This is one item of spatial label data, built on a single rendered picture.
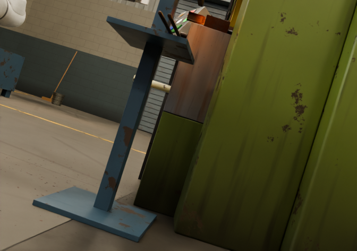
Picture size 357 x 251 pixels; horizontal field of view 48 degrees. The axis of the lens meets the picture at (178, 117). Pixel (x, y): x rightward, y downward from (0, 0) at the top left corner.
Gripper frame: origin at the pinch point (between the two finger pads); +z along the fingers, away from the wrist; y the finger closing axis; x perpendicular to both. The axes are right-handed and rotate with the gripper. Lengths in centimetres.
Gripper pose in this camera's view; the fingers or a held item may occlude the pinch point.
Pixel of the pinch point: (142, 0)
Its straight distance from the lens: 224.0
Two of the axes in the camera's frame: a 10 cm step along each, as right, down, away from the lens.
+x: 3.0, -9.5, 0.2
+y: 0.2, -0.1, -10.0
